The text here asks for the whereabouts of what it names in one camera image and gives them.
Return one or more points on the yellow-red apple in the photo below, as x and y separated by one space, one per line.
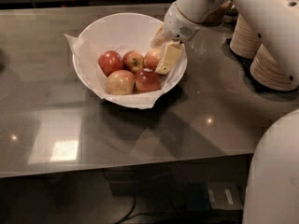
152 58

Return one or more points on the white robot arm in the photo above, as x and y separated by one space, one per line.
272 195

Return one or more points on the black mat under stacks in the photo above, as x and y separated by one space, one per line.
245 64

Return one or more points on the yellow apple front left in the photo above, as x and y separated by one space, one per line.
121 82

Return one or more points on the red apple far left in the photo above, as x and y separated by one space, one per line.
110 61

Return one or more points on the back stack paper bowls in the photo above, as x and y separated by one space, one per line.
244 43

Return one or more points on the dark box under table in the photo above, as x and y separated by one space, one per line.
212 196

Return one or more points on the glass jar with grains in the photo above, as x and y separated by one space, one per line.
216 17

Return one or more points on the white bowl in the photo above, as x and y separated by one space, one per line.
123 32

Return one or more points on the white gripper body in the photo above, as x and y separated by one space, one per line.
177 26

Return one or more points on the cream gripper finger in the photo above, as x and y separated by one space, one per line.
170 54
158 39

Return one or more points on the red-yellow apple back middle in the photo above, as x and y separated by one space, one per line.
133 61

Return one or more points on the red apple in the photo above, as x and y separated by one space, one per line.
147 80
110 61

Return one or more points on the front stack paper bowls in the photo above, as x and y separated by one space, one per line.
267 72

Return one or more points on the white paper liner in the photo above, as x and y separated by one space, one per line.
89 72

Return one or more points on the stack paper bowls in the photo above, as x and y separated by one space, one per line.
244 43
267 72

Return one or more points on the red apple front right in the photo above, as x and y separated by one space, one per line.
147 80

